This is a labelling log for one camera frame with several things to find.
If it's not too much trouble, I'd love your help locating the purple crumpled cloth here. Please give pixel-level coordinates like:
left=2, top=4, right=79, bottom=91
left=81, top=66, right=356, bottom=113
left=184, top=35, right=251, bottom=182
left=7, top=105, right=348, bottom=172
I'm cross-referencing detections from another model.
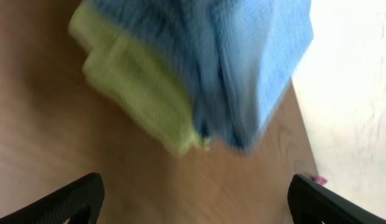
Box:
left=312, top=176, right=328, bottom=185

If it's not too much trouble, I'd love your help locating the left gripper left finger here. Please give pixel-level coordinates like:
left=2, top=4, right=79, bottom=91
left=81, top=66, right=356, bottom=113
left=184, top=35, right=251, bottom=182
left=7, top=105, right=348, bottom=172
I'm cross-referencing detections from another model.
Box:
left=0, top=172, right=104, bottom=224

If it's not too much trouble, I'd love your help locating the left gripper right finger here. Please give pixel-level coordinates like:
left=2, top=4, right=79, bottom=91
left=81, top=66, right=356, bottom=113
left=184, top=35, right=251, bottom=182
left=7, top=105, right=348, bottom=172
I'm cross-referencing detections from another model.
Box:
left=287, top=174, right=386, bottom=224

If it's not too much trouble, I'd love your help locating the folded green cloth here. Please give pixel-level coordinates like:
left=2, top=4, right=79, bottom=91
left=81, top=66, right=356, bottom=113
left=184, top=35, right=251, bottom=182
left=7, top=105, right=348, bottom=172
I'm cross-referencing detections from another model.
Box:
left=68, top=1, right=211, bottom=156

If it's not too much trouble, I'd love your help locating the blue microfiber cloth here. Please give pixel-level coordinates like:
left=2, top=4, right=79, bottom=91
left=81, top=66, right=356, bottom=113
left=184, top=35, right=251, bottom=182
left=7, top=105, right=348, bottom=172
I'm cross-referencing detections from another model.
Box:
left=93, top=0, right=313, bottom=152

